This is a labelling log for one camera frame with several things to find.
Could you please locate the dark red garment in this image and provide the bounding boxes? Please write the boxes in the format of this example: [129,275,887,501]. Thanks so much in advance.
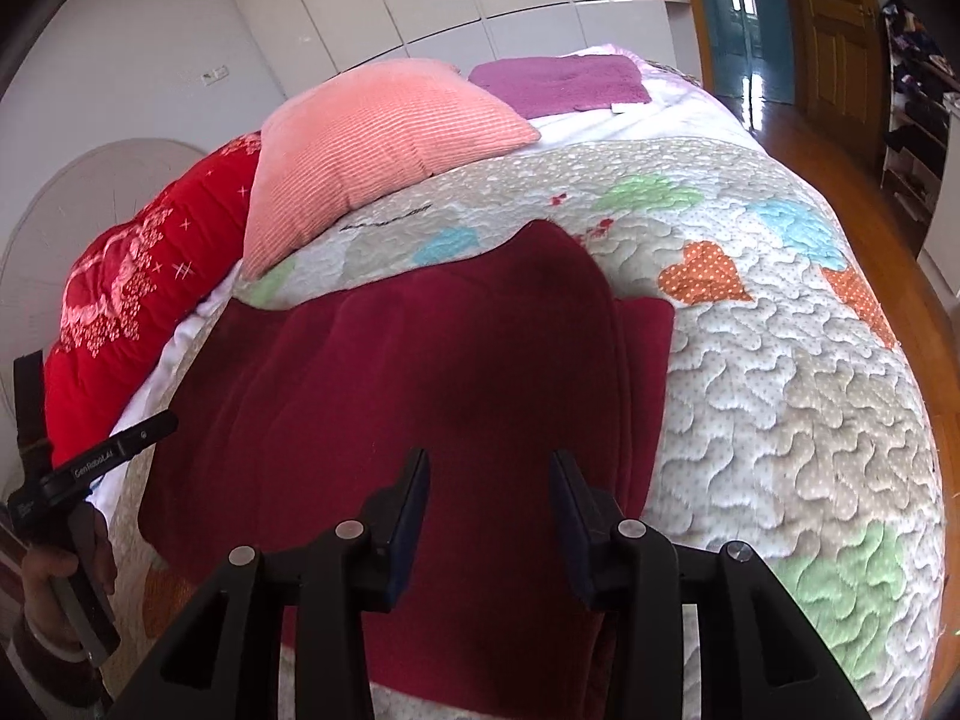
[139,221,674,718]

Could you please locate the cluttered clothes rack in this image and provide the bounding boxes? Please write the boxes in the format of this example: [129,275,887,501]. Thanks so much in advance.
[880,0,958,254]

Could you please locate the person's left hand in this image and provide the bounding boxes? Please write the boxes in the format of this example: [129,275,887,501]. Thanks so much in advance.
[17,500,121,650]

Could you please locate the patchwork quilted bedspread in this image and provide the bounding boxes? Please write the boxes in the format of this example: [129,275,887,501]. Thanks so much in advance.
[122,137,946,718]

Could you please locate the red patterned duvet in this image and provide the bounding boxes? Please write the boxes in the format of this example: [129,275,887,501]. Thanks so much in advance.
[44,132,260,465]

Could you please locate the round grey headboard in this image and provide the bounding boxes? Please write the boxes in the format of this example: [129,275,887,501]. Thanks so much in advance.
[2,138,205,491]

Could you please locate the pink ribbed pillow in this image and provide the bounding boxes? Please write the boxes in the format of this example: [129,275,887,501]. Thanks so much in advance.
[241,59,540,280]

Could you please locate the purple fuzzy towel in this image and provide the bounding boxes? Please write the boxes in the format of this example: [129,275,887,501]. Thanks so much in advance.
[469,54,651,119]

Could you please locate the wooden door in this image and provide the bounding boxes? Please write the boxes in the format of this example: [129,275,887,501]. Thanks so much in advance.
[788,0,889,171]

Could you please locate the teal door frame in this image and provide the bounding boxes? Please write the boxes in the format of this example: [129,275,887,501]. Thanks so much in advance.
[703,0,796,104]

